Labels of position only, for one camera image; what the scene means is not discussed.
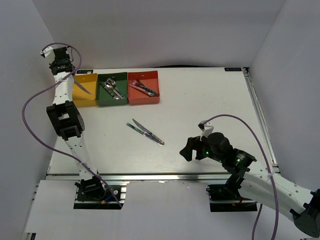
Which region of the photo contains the pink handled fork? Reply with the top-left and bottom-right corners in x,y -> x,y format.
129,84 -> 154,97

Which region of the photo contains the green handled fork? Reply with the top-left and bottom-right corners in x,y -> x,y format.
130,79 -> 160,97

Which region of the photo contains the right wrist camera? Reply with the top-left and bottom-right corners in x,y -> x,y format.
198,120 -> 214,140

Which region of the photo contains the green handled spoon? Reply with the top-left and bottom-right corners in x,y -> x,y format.
100,82 -> 122,100

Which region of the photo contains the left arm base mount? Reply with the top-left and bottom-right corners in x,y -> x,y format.
73,176 -> 124,210

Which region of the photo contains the pink handled spoon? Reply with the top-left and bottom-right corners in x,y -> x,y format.
104,79 -> 123,100

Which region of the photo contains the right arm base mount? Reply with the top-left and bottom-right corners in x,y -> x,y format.
206,175 -> 258,213

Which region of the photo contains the pink handled knife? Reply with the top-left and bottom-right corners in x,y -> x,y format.
73,76 -> 91,95

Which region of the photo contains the mosaic handled spoon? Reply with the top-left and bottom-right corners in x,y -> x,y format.
107,78 -> 125,98

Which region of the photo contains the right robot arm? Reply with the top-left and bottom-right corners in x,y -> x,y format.
179,132 -> 320,238

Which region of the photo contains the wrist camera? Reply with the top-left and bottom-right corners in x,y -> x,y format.
198,120 -> 214,140
40,46 -> 55,60

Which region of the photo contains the mosaic handled fork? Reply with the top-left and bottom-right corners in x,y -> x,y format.
136,79 -> 160,97

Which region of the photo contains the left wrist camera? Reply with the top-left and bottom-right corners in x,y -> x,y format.
40,46 -> 55,60

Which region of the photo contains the mosaic handled knife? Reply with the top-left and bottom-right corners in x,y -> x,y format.
132,118 -> 165,146

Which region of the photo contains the green handled knife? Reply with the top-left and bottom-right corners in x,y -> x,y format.
126,122 -> 163,146

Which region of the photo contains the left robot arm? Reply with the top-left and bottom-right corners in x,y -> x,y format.
42,46 -> 98,181

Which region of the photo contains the red container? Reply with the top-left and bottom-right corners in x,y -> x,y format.
127,70 -> 160,105

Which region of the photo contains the green container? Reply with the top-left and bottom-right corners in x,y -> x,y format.
96,72 -> 129,107

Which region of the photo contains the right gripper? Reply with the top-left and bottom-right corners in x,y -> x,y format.
179,132 -> 224,164

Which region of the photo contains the yellow container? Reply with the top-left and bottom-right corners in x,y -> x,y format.
72,73 -> 98,108

